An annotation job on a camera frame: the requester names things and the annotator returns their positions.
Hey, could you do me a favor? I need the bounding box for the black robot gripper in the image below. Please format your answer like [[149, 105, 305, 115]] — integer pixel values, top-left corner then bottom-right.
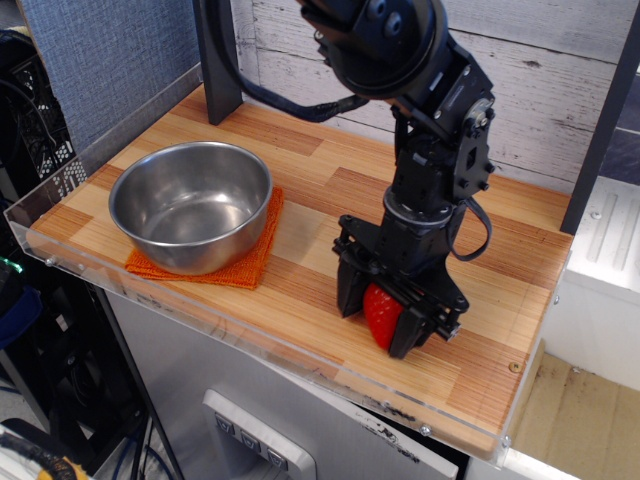
[[334, 205, 469, 359]]

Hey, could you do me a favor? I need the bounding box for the red toy strawberry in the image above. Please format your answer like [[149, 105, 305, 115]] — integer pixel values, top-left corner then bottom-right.
[[363, 283, 403, 350]]

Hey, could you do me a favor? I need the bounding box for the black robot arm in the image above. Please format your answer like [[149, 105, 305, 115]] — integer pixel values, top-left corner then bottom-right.
[[301, 1, 495, 359]]

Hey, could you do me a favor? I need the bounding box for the clear acrylic table guard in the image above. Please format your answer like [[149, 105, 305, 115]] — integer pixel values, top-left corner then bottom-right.
[[7, 88, 571, 465]]

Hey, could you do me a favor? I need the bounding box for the orange knitted cloth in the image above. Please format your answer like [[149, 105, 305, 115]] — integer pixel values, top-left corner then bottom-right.
[[125, 186, 284, 290]]

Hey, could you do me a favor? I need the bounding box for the stainless steel cabinet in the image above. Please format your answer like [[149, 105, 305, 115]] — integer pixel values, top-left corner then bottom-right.
[[106, 293, 459, 479]]

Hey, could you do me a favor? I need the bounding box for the stainless steel bowl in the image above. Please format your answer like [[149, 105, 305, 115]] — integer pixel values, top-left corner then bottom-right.
[[109, 141, 273, 276]]

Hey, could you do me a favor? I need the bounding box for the white appliance at right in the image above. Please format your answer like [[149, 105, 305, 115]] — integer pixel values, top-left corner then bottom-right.
[[541, 177, 639, 390]]

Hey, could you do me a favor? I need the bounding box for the black plastic crate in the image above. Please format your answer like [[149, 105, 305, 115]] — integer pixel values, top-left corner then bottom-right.
[[1, 29, 87, 200]]

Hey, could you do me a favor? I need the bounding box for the dark grey left post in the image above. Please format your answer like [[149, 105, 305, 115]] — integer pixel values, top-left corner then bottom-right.
[[192, 0, 243, 125]]

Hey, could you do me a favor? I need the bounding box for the dark grey post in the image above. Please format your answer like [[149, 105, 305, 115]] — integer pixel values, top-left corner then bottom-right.
[[192, 0, 243, 125], [560, 2, 639, 235]]

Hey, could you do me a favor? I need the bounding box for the dark grey right post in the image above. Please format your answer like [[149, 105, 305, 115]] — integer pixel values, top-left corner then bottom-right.
[[560, 2, 639, 235]]

